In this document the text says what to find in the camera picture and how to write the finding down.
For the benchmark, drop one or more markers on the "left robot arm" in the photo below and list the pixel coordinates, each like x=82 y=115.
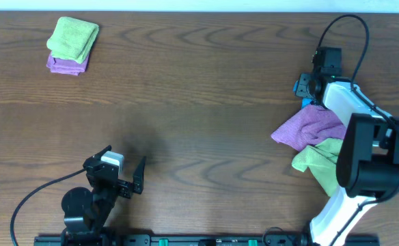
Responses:
x=86 y=211

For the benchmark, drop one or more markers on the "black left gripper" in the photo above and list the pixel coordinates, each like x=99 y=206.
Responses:
x=124 y=186

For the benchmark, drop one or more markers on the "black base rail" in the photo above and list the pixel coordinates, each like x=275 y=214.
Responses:
x=147 y=240

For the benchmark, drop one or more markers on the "crumpled purple cloth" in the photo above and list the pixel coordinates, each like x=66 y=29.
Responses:
x=310 y=126

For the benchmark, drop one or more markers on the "blue microfiber cloth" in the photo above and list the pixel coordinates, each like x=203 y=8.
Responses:
x=305 y=101

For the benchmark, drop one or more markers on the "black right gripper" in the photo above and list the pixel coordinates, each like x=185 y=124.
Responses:
x=304 y=85

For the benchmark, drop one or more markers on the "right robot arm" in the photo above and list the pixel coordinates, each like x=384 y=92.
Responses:
x=367 y=169

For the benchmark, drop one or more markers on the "folded green cloth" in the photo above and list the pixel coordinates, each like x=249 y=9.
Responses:
x=72 y=39

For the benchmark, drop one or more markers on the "folded purple cloth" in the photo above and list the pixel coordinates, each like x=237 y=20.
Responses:
x=66 y=66

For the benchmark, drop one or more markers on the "crumpled green cloth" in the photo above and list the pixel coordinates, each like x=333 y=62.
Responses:
x=321 y=161

